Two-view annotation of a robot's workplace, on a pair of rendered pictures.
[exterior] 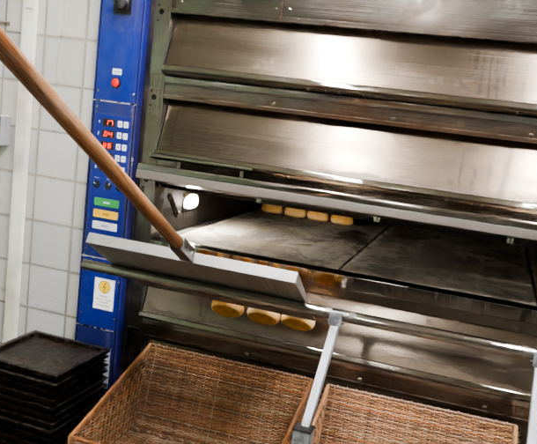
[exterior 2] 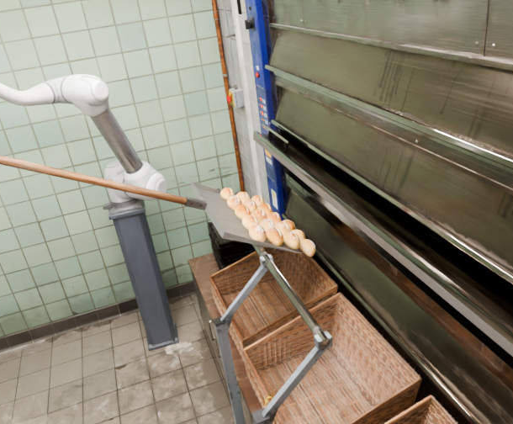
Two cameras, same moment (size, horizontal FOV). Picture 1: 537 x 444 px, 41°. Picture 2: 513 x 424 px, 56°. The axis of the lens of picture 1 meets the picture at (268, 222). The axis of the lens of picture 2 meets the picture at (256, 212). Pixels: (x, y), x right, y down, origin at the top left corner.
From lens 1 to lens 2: 181 cm
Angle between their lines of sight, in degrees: 57
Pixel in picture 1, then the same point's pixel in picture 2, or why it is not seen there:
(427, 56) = (362, 61)
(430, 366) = (379, 307)
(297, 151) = (317, 130)
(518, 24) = (405, 30)
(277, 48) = (304, 51)
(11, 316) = not seen: hidden behind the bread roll
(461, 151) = (386, 147)
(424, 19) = (357, 28)
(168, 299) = (293, 209)
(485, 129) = (392, 130)
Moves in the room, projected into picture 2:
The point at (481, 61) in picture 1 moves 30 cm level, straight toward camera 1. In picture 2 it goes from (388, 66) to (294, 87)
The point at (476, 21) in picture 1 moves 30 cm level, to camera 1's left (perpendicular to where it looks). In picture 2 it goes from (382, 29) to (312, 27)
